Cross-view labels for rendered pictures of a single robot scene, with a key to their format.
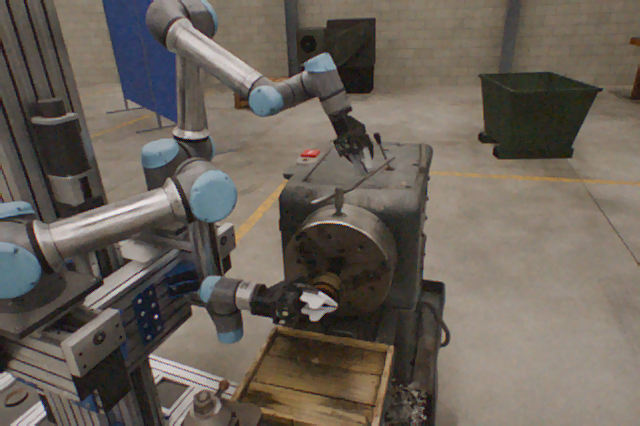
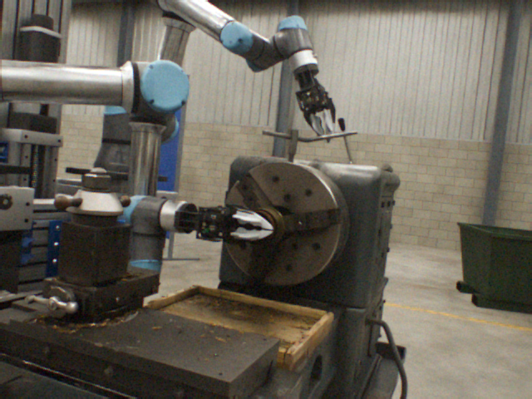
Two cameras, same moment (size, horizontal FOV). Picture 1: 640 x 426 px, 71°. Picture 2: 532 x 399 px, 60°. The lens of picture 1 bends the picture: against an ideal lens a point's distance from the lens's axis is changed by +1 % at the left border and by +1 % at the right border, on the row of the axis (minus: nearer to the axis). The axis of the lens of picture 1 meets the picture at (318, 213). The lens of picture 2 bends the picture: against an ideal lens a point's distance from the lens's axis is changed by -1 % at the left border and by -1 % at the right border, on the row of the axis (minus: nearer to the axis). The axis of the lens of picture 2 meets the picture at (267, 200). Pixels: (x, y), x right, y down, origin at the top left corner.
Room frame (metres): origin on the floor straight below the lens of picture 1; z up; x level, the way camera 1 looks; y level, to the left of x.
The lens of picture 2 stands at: (-0.11, -0.08, 1.20)
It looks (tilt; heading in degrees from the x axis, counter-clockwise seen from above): 3 degrees down; 3
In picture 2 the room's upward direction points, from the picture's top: 6 degrees clockwise
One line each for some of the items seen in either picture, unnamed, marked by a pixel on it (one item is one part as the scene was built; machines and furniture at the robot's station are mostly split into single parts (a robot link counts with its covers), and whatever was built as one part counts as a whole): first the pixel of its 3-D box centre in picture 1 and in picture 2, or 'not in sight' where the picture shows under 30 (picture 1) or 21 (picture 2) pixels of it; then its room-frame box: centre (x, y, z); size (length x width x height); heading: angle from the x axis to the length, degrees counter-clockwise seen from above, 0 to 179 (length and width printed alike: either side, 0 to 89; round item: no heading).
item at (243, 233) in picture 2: (317, 312); (248, 234); (0.90, 0.01, 1.07); 0.09 x 0.06 x 0.03; 71
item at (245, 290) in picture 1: (250, 294); (178, 215); (0.96, 0.19, 1.08); 0.08 x 0.05 x 0.08; 161
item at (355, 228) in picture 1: (339, 263); (283, 223); (1.11, -0.05, 1.08); 0.32 x 0.09 x 0.32; 72
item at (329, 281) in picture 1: (326, 291); (263, 226); (0.97, -0.01, 1.08); 0.09 x 0.09 x 0.09; 72
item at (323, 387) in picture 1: (316, 378); (233, 321); (0.86, 0.02, 0.89); 0.36 x 0.30 x 0.04; 72
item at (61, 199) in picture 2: not in sight; (68, 202); (0.50, 0.22, 1.13); 0.04 x 0.02 x 0.02; 162
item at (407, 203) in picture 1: (361, 211); (317, 221); (1.50, -0.16, 1.06); 0.59 x 0.48 x 0.39; 162
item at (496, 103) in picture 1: (527, 115); (509, 267); (5.49, -2.65, 0.43); 1.34 x 0.94 x 0.85; 176
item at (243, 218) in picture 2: (317, 302); (250, 220); (0.90, 0.01, 1.10); 0.09 x 0.06 x 0.03; 71
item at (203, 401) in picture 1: (203, 399); (97, 179); (0.55, 0.21, 1.17); 0.04 x 0.04 x 0.03
